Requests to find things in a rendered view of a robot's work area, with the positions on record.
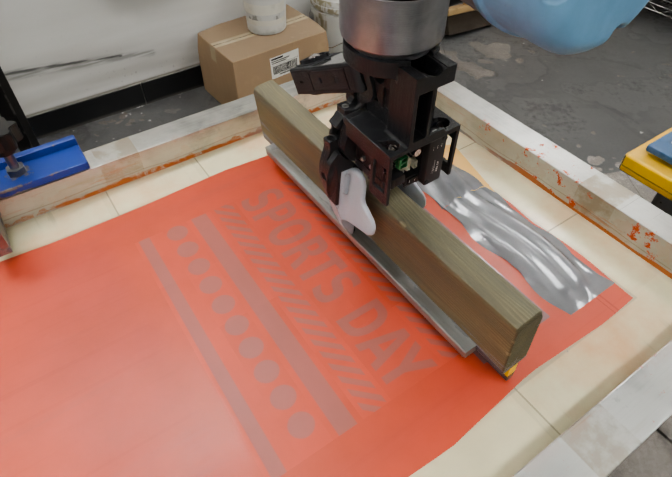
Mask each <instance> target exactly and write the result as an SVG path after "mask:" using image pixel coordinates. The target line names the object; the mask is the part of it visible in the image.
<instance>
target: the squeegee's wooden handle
mask: <svg viewBox="0 0 672 477"><path fill-rule="evenodd" d="M254 97H255V101H256V105H257V110H258V114H259V118H260V123H261V127H262V131H263V136H264V138H265V139H266V140H267V141H268V142H269V143H270V144H272V143H274V144H275V145H276V146H277V147H278V148H279V149H280V150H281V151H282V152H283V153H284V154H285V155H286V156H287V157H288V158H289V159H290V160H291V161H292V162H293V163H294V164H295V165H296V166H298V167H299V168H300V169H301V170H302V171H303V172H304V173H305V174H306V175H307V176H308V177H309V178H310V179H311V180H312V181H313V182H314V183H315V184H316V185H317V186H318V187H319V188H320V189H321V190H322V191H323V192H324V193H325V194H326V192H325V189H324V187H323V184H322V181H321V178H320V174H319V162H320V157H321V154H322V151H323V147H324V139H323V138H324V137H325V136H328V135H329V131H330V129H329V128H328V127H327V126H326V125H325V124H324V123H322V122H321V121H320V120H319V119H318V118H317V117H315V116H314V115H313V114H312V113H311V112H310V111H308V110H307V109H306V108H305V107H304V106H303V105H302V104H300V103H299V102H298V101H297V100H296V99H295V98H293V97H292V96H291V95H290V94H289V93H288V92H286V91H285V90H284V89H283V88H282V87H281V86H279V85H278V84H277V83H276V82H275V81H274V80H269V81H267V82H265V83H262V84H260V85H258V86H256V87H255V88H254ZM364 177H365V180H366V186H367V188H366V196H365V199H366V204H367V206H368V208H369V210H370V212H371V214H372V216H373V218H374V220H375V224H376V230H375V233H374V235H367V234H366V235H367V236H368V237H369V238H370V239H371V240H372V241H373V242H374V243H375V244H376V245H377V246H378V247H379V248H380V249H381V250H382V251H383V252H384V253H385V254H386V255H387V256H388V257H389V258H390V259H391V260H392V261H393V262H394V263H395V264H396V265H397V266H398V267H399V268H400V269H401V270H402V271H403V272H404V273H405V274H406V275H407V276H408V277H409V278H410V279H411V280H412V281H413V282H414V283H415V284H416V285H417V286H418V287H419V288H420V289H421V290H422V291H423V292H424V293H425V294H426V295H427V296H428V297H429V298H430V299H431V300H432V301H433V302H434V303H435V304H436V305H437V306H438V307H439V308H440V309H441V310H442V311H443V312H444V313H445V314H446V315H447V316H448V317H449V318H450V319H451V320H452V321H453V322H454V323H455V324H456V325H457V326H458V327H459V328H460V329H461V330H462V331H463V332H464V333H465V334H466V335H467V336H468V337H469V338H470V339H471V340H472V341H473V342H474V343H475V344H476V345H477V346H476V351H477V352H478V353H479V354H480V355H481V356H482V357H483V358H484V359H485V360H486V361H487V362H488V363H489V364H490V365H491V366H492V367H493V368H494V369H495V370H496V371H497V372H498V373H499V374H504V373H506V372H507V371H508V370H509V369H511V368H512V367H513V366H514V365H516V364H517V363H518V362H519V361H521V360H522V359H523V358H524V357H526V355H527V353H528V350H529V348H530V346H531V343H532V341H533V339H534V336H535V334H536V331H537V329H538V327H539V324H540V322H541V320H542V317H543V314H542V311H541V310H540V309H539V308H538V307H537V306H536V305H534V304H533V303H532V302H531V301H530V300H529V299H528V298H526V297H525V296H524V295H523V294H522V293H521V292H519V291H518V290H517V289H516V288H515V287H514V286H512V285H511V284H510V283H509V282H508V281H507V280H505V279H504V278H503V277H502V276H501V275H500V274H498V273H497V272H496V271H495V270H494V269H493V268H491V267H490V266H489V265H488V264H487V263H486V262H484V261H483V260H482V259H481V258H480V257H479V256H477V255H476V254H475V253H474V252H473V251H472V250H470V249H469V248H468V247H467V246H466V245H465V244H463V243H462V242H461V241H460V240H459V239H458V238H456V237H455V236H454V235H453V234H452V233H451V232H449V231H448V230H447V229H446V228H445V227H444V226H442V225H441V224H440V223H439V222H438V221H437V220H435V219H434V218H433V217H432V216H431V215H430V214H428V213H427V212H426V211H425V210H424V209H423V208H421V207H420V206H419V205H418V204H417V203H416V202H415V201H413V200H412V199H411V198H410V197H409V196H408V195H406V194H405V193H404V192H403V191H402V190H401V189H399V188H398V187H397V186H396V187H394V188H393V189H391V190H390V197H389V205H388V206H384V205H383V204H382V203H381V202H380V201H379V200H378V199H377V198H376V197H375V196H374V195H373V194H372V193H371V192H370V191H369V183H370V180H369V179H368V176H367V175H366V174H365V173H364Z"/></svg>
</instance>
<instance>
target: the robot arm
mask: <svg viewBox="0 0 672 477"><path fill-rule="evenodd" d="M461 1H462V2H464V3H465V4H467V5H469V6H470V7H472V8H473V9H475V10H476V11H478V12H480V14H481V15H482V16H483V17H484V18H485V19H486V20H487V21H488V22H489V23H490V24H492V25H493V26H495V27H496V28H497V29H499V30H501V31H503V32H505V33H507V34H510V35H513V36H516V37H521V38H524V39H526V40H528V41H530V42H531V43H533V44H535V45H537V46H539V47H541V48H542V49H544V50H546V51H549V52H552V53H556V54H562V55H570V54H578V53H582V52H585V51H588V50H591V49H593V48H595V47H597V46H599V45H601V44H603V43H604V42H606V41H607V40H608V39H609V37H610V36H611V34H612V33H613V31H614V30H615V29H616V28H623V27H625V26H627V25H628V24H629V23H630V22H631V21H632V20H633V19H634V18H635V17H636V16H637V15H638V14H639V12H640V11H641V10H642V9H643V8H644V7H645V5H646V4H647V3H648V1H649V0H461ZM449 3H450V0H339V29H340V33H341V36H342V37H343V52H336V53H329V51H328V52H327V51H326V52H321V53H314V54H312V55H310V56H309V57H307V58H305V59H303V60H301V61H300V63H301V64H299V65H297V66H296V67H294V68H291V69H290V72H291V75H292V78H293V81H294V84H295V86H296V89H297V92H298V94H311V95H320V94H330V93H346V99H347V100H346V101H344V102H341V103H339V104H337V110H336V111H335V113H334V115H333V116H332V117H331V118H330V120H329V122H330V123H331V128H330V131H329V135H328V136H325V137H324V138H323V139H324V147H323V151H322V154H321V157H320V162H319V174H320V178H321V181H322V184H323V187H324V189H325V192H326V195H327V197H328V198H329V201H330V204H331V206H332V208H333V211H334V213H335V215H336V217H337V219H338V221H339V222H340V224H341V225H342V226H343V227H344V228H345V229H346V230H347V231H348V232H349V233H350V234H353V233H354V231H355V227H357V228H358V229H360V230H361V231H362V232H364V233H365V234H367V235H374V233H375V230H376V224H375V220H374V218H373V216H372V214H371V212H370V210H369V208H368V206H367V204H366V199H365V196H366V188H367V186H366V180H365V177H364V173H365V174H366V175H367V176H368V179H369V180H370V183H369V191H370V192H371V193H372V194H373V195H374V196H375V197H376V198H377V199H378V200H379V201H380V202H381V203H382V204H383V205H384V206H388V205H389V197H390V190H391V189H393V188H394V187H396V186H397V187H398V188H399V189H401V190H402V191H403V192H404V193H405V194H406V195H408V196H409V197H410V198H411V199H412V200H413V201H415V202H416V203H417V204H418V205H419V206H420V207H421V208H424V207H425V206H426V197H425V195H424V193H423V192H422V190H421V189H420V188H419V186H418V185H417V183H416V182H417V181H419V182H420V183H421V184H423V185H427V184H428V183H430V182H432V181H434V180H436V179H438V178H439V176H440V171H441V170H442V171H444V172H445V173H446V174H447V175H449V174H450V173H451V168H452V164H453V159H454V154H455V150H456V145H457V140H458V136H459V131H460V126H461V125H460V124H459V123H458V122H456V121H455V120H454V119H452V118H451V117H449V116H448V115H447V114H445V113H444V112H443V111H441V110H440V109H438V108H437V107H436V106H435V102H436V96H437V90H438V88H439V87H441V86H444V85H446V84H448V83H451V82H453V81H454V80H455V75H456V70H457V63H456V62H454V61H453V60H451V59H449V58H448V57H446V56H445V55H443V54H442V53H440V45H441V40H442V39H443V37H444V33H445V27H446V21H447V15H448V9H449ZM447 135H449V136H450V137H451V138H452V141H451V146H450V151H449V155H448V160H447V159H446V158H445V157H443V156H444V150H445V145H446V140H447V138H448V136H447ZM352 161H355V163H354V162H352Z"/></svg>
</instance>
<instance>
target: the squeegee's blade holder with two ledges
mask: <svg viewBox="0 0 672 477"><path fill-rule="evenodd" d="M265 149H266V153H267V155H268V156H269V157H270V158H271V159H272V160H273V161H274V162H275V163H276V164H277V165H278V166H279V167H280V168H281V169H282V170H283V171H284V172H285V173H286V174H287V175H288V176H289V177H290V178H291V179H292V181H293V182H294V183H295V184H296V185H297V186H298V187H299V188H300V189H301V190H302V191H303V192H304V193H305V194H306V195H307V196H308V197H309V198H310V199H311V200H312V201H313V202H314V203H315V204H316V205H317V206H318V207H319V208H320V210H321V211H322V212H323V213H324V214H325V215H326V216H327V217H328V218H329V219H330V220H331V221H332V222H333V223H334V224H335V225H336V226H337V227H338V228H339V229H340V230H341V231H342V232H343V233H344V234H345V235H346V236H347V237H348V238H349V240H350V241H351V242H352V243H353V244H354V245H355V246H356V247H357V248H358V249H359V250H360V251H361V252H362V253H363V254H364V255H365V256H366V257H367V258H368V259H369V260H370V261H371V262H372V263H373V264H374V265H375V266H376V267H377V269H378V270H379V271H380V272H381V273H382V274H383V275H384V276H385V277H386V278H387V279H388V280H389V281H390V282H391V283H392V284H393V285H394V286H395V287H396V288H397V289H398V290H399V291H400V292H401V293H402V294H403V295H404V296H405V298H406V299H407V300H408V301H409V302H410V303H411V304H412V305H413V306H414V307H415V308H416V309H417V310H418V311H419V312H420V313H421V314H422V315H423V316H424V317H425V318H426V319H427V320H428V321H429V322H430V323H431V324H432V325H433V327H434V328H435V329H436V330H437V331H438V332H439V333H440V334H441V335H442V336H443V337H444V338H445V339H446V340H447V341H448V342H449V343H450V344H451V345H452V346H453V347H454V348H455V349H456V350H457V351H458V352H459V353H460V354H461V356H462V357H464V358H466V357H467V356H469V355H470V354H471V353H473V352H474V351H475V350H476V346H477V345H476V344H475V343H474V342H473V341H472V340H471V339H470V338H469V337H468V336H467V335H466V334H465V333H464V332H463V331H462V330H461V329H460V328H459V327H458V326H457V325H456V324H455V323H454V322H453V321H452V320H451V319H450V318H449V317H448V316H447V315H446V314H445V313H444V312H443V311H442V310H441V309H440V308H439V307H438V306H437V305H436V304H435V303H434V302H433V301H432V300H431V299H430V298H429V297H428V296H427V295H426V294H425V293H424V292H423V291H422V290H421V289H420V288H419V287H418V286H417V285H416V284H415V283H414V282H413V281H412V280H411V279H410V278H409V277H408V276H407V275H406V274H405V273H404V272H403V271H402V270H401V269H400V268H399V267H398V266H397V265H396V264H395V263H394V262H393V261H392V260H391V259H390V258H389V257H388V256H387V255H386V254H385V253H384V252H383V251H382V250H381V249H380V248H379V247H378V246H377V245H376V244H375V243H374V242H373V241H372V240H371V239H370V238H369V237H368V236H367V235H366V234H365V233H364V232H362V231H361V230H360V229H358V228H357V227H355V231H354V233H353V234H350V233H349V232H348V231H347V230H346V229H345V228H344V227H343V226H342V225H341V224H340V222H339V221H338V219H337V217H336V215H335V213H334V211H333V208H332V206H331V204H330V201H329V198H328V197H327V195H326V194H325V193H324V192H323V191H322V190H321V189H320V188H319V187H318V186H317V185H316V184H315V183H314V182H313V181H312V180H311V179H310V178H309V177H308V176H307V175H306V174H305V173H304V172H303V171H302V170H301V169H300V168H299V167H298V166H296V165H295V164H294V163H293V162H292V161H291V160H290V159H289V158H288V157H287V156H286V155H285V154H284V153H283V152H282V151H281V150H280V149H279V148H278V147H277V146H276V145H275V144H274V143H272V144H270V145H268V146H266V147H265Z"/></svg>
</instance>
